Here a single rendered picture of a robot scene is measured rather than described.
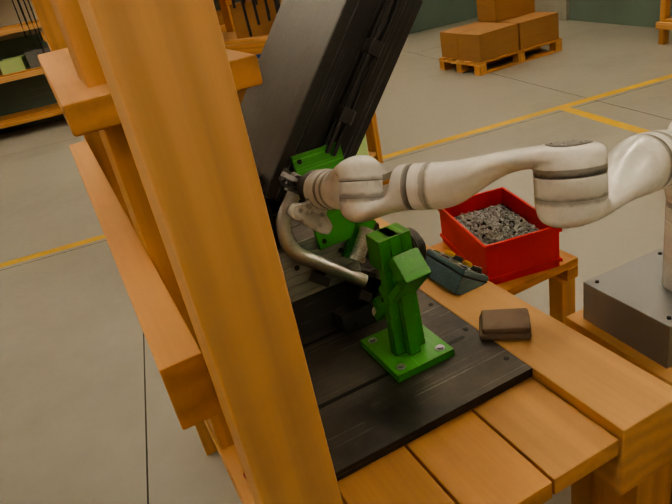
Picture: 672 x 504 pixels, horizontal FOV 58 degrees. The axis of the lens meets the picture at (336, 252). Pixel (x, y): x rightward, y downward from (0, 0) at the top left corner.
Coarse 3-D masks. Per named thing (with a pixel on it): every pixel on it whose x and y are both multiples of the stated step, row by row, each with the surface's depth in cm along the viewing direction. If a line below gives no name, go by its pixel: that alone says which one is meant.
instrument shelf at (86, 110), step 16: (64, 48) 148; (48, 64) 119; (64, 64) 113; (240, 64) 79; (256, 64) 80; (48, 80) 106; (64, 80) 92; (80, 80) 88; (240, 80) 80; (256, 80) 81; (64, 96) 77; (80, 96) 75; (96, 96) 73; (64, 112) 72; (80, 112) 72; (96, 112) 73; (112, 112) 74; (80, 128) 73; (96, 128) 74
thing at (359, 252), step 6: (360, 228) 131; (366, 228) 131; (360, 234) 131; (360, 240) 131; (354, 246) 132; (360, 246) 131; (366, 246) 131; (354, 252) 131; (360, 252) 131; (366, 252) 132; (354, 258) 131; (360, 258) 131
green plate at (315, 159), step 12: (300, 156) 127; (312, 156) 128; (324, 156) 129; (336, 156) 130; (300, 168) 128; (312, 168) 129; (324, 168) 130; (336, 216) 132; (336, 228) 132; (348, 228) 133; (324, 240) 131; (336, 240) 132
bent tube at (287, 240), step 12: (288, 192) 124; (288, 204) 124; (288, 216) 124; (276, 228) 125; (288, 228) 124; (288, 240) 124; (288, 252) 125; (300, 252) 126; (312, 264) 127; (324, 264) 128; (336, 264) 129; (336, 276) 130; (348, 276) 130; (360, 276) 131
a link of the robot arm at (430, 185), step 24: (552, 144) 78; (576, 144) 76; (600, 144) 76; (432, 168) 87; (456, 168) 85; (480, 168) 82; (504, 168) 81; (528, 168) 80; (552, 168) 76; (576, 168) 75; (600, 168) 76; (408, 192) 88; (432, 192) 86; (456, 192) 85
